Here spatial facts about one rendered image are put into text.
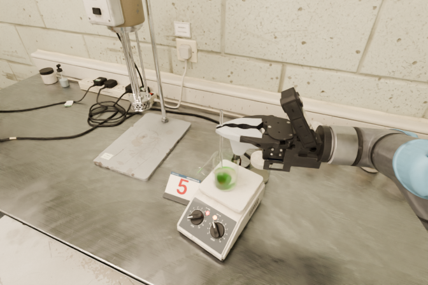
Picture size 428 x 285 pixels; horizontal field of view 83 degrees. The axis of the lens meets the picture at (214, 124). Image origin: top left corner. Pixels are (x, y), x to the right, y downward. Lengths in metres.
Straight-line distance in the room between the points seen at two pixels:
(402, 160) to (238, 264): 0.37
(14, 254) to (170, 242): 0.34
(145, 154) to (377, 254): 0.65
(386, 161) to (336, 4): 0.50
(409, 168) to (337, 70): 0.53
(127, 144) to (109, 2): 0.45
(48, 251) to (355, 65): 0.95
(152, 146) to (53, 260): 0.39
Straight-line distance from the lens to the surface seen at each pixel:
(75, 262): 0.67
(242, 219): 0.57
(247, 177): 0.62
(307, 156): 0.51
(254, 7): 0.86
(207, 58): 0.96
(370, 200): 0.80
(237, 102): 0.94
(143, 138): 0.88
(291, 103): 0.43
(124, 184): 0.76
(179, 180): 0.69
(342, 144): 0.49
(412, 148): 0.43
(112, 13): 0.62
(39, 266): 0.70
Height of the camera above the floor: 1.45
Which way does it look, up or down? 36 degrees down
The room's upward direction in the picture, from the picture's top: straight up
